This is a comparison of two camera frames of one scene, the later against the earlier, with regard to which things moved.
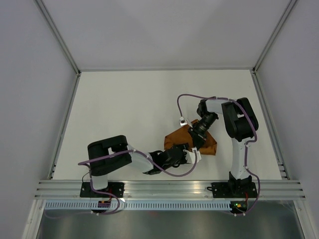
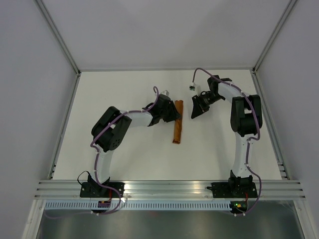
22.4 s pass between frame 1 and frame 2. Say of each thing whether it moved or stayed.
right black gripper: moved
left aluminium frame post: stayed
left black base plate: stayed
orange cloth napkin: moved
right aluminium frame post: stayed
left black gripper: moved
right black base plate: stayed
